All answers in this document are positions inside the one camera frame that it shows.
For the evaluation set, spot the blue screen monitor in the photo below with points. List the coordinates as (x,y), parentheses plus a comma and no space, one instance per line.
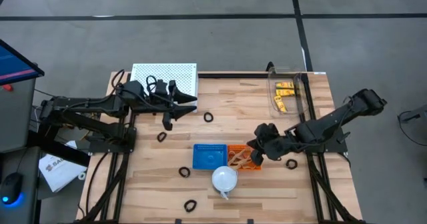
(13,67)

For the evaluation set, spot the white perforated metal shelf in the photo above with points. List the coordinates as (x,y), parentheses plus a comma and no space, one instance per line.
(177,74)

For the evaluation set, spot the blue plastic basket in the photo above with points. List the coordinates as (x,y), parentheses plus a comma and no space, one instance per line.
(210,157)

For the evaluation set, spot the dark side desk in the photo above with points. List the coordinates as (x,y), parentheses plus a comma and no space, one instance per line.
(32,190)

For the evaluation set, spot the black electronics box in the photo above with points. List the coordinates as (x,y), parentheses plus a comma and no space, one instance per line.
(38,120)

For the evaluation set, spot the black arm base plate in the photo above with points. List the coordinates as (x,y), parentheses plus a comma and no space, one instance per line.
(330,148)
(110,148)

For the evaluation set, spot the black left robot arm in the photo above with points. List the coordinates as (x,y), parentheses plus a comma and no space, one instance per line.
(83,105)

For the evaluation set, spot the black clamp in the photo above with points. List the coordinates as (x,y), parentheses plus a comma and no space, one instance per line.
(269,66)

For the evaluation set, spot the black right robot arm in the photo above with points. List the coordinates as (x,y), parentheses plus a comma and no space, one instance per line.
(333,120)

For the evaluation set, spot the orange plastic basket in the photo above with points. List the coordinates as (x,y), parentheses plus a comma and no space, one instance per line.
(257,166)

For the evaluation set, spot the white paper booklet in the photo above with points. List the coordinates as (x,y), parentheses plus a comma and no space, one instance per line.
(60,174)

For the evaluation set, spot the wide tan rubber band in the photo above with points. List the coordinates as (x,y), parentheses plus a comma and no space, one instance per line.
(238,154)
(247,165)

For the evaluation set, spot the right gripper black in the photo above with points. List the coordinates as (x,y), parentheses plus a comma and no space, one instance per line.
(272,140)

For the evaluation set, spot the clear plastic bin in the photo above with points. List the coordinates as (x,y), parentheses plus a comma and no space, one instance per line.
(293,107)

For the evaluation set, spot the grey metal cabinet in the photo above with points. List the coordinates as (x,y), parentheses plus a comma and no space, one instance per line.
(16,117)

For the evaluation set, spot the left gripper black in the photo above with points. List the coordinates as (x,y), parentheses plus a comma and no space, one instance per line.
(160,100)

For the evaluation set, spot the black chair base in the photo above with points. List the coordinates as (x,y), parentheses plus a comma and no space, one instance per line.
(418,117)

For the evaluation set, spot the red button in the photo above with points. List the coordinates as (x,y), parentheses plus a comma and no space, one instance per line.
(6,88)

